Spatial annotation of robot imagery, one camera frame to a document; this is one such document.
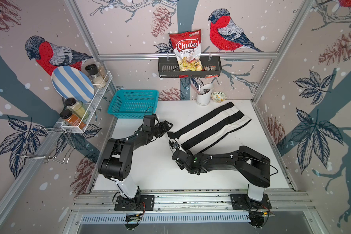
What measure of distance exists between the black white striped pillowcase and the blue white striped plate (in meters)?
0.53

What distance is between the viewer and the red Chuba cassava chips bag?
80 centimetres

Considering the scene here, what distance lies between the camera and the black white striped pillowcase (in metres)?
0.97
